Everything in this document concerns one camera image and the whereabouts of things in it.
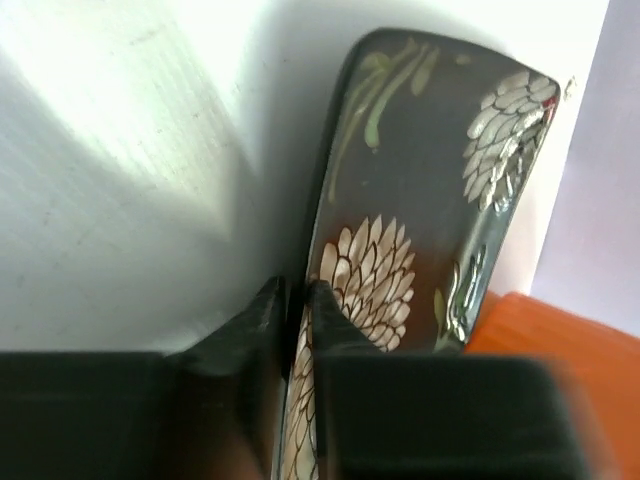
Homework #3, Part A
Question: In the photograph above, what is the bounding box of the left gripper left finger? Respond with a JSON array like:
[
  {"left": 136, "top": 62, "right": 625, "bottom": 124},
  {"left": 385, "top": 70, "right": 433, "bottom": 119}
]
[{"left": 1, "top": 277, "right": 285, "bottom": 479}]

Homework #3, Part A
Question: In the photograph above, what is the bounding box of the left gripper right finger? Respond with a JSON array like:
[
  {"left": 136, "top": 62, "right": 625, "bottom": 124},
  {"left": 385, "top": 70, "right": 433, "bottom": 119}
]
[{"left": 309, "top": 281, "right": 590, "bottom": 479}]

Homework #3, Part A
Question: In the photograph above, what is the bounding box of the orange plastic bin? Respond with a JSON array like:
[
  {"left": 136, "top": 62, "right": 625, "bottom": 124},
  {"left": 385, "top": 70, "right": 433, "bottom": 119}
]
[{"left": 466, "top": 293, "right": 639, "bottom": 423}]

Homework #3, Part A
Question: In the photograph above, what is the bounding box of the black floral square plate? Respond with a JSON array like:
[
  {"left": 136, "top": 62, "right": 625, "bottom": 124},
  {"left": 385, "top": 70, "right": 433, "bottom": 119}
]
[{"left": 279, "top": 29, "right": 560, "bottom": 479}]

